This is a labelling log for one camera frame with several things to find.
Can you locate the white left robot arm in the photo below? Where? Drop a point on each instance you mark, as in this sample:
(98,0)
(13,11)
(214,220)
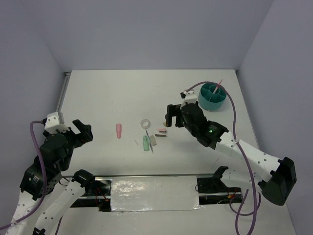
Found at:
(33,216)

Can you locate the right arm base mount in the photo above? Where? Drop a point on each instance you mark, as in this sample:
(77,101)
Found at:
(213,191)

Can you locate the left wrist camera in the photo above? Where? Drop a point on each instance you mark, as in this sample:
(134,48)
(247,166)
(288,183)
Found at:
(55,123)

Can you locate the thin purple pen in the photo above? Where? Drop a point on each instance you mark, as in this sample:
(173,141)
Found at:
(150,144)

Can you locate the grey eraser block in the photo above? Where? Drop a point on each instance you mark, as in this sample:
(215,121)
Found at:
(153,140)

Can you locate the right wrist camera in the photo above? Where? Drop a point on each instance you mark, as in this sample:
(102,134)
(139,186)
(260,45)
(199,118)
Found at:
(188,97)

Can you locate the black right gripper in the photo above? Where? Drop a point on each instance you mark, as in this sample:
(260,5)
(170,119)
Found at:
(173,110)

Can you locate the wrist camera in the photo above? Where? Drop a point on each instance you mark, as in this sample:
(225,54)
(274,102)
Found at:
(188,97)
(55,123)

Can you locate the silver foil cover plate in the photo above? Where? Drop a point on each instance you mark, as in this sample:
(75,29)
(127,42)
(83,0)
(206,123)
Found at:
(160,193)

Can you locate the pink white stapler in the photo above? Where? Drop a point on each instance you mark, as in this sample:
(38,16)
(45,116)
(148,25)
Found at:
(161,132)

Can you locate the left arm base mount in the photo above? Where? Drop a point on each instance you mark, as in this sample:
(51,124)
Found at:
(97,193)

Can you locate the clear tape roll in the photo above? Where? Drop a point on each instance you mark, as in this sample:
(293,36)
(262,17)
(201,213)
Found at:
(145,124)

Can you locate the aluminium table edge rail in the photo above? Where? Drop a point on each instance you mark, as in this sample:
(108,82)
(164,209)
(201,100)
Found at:
(63,91)

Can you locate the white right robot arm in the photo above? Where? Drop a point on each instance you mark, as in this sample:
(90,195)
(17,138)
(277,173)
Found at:
(277,176)

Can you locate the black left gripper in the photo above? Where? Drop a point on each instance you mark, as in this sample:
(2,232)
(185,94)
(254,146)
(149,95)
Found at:
(86,134)

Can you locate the teal round divided container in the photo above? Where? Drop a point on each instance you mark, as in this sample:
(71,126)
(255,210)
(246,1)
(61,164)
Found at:
(210,101)

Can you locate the green glue stick tube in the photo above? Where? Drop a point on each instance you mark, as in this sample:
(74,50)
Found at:
(146,145)

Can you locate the pink translucent pen cap tube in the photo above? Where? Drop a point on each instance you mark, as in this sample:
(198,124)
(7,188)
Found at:
(119,130)

